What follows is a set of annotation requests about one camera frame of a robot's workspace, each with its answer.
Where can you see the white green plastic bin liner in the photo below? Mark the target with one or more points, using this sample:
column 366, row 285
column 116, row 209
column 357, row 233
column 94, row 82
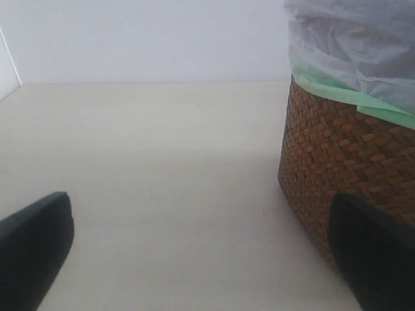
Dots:
column 356, row 52

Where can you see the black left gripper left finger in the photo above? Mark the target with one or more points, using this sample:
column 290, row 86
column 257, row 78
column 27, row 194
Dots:
column 35, row 242

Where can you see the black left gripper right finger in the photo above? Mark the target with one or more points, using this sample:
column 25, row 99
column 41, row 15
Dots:
column 374, row 252

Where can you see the woven wicker waste basket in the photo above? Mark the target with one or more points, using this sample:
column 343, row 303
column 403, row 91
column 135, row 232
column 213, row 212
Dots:
column 328, row 148

